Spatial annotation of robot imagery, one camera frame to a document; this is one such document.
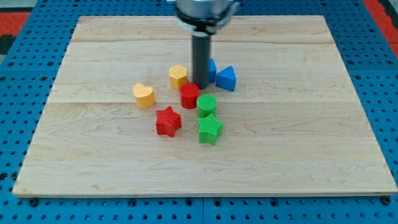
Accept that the yellow hexagon block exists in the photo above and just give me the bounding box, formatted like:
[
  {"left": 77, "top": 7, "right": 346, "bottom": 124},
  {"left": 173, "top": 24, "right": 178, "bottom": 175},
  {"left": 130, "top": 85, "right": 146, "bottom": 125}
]
[{"left": 169, "top": 65, "right": 188, "bottom": 90}]

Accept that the blue triangle block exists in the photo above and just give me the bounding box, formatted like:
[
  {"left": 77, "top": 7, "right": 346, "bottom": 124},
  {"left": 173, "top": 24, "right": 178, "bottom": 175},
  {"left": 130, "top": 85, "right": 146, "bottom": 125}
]
[{"left": 216, "top": 65, "right": 236, "bottom": 91}]

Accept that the light wooden board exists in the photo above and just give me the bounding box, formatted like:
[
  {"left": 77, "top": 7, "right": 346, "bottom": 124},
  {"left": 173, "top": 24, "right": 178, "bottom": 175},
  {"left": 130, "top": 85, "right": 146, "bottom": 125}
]
[{"left": 12, "top": 16, "right": 397, "bottom": 198}]

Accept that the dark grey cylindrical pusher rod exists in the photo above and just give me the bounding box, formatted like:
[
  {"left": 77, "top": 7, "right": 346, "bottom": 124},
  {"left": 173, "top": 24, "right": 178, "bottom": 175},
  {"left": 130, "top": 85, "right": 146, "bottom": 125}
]
[{"left": 192, "top": 35, "right": 211, "bottom": 90}]

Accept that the green star block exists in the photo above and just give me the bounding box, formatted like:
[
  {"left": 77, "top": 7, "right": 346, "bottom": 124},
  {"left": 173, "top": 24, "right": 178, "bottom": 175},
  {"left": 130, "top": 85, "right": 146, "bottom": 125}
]
[{"left": 197, "top": 114, "right": 223, "bottom": 146}]

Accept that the red star block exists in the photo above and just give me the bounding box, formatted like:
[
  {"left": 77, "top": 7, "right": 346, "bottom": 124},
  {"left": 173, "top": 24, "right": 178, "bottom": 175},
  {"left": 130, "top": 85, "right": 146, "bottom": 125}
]
[{"left": 155, "top": 106, "right": 182, "bottom": 138}]

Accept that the blue block behind rod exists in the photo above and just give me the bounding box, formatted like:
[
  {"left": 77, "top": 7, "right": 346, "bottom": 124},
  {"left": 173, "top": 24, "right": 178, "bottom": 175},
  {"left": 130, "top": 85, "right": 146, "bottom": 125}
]
[{"left": 208, "top": 58, "right": 217, "bottom": 83}]

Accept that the green cylinder block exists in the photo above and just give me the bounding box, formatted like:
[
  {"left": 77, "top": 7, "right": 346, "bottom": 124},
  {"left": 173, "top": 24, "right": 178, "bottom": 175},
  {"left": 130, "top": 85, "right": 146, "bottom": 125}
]
[{"left": 197, "top": 94, "right": 218, "bottom": 118}]

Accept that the yellow heart block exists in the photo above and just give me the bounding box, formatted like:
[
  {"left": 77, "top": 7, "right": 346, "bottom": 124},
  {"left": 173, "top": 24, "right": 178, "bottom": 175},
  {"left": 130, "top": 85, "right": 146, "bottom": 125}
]
[{"left": 133, "top": 83, "right": 155, "bottom": 109}]

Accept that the red cylinder block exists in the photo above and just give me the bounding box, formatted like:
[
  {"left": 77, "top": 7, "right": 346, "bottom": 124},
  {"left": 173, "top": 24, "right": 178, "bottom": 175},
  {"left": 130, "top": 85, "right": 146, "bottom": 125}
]
[{"left": 180, "top": 83, "right": 200, "bottom": 109}]

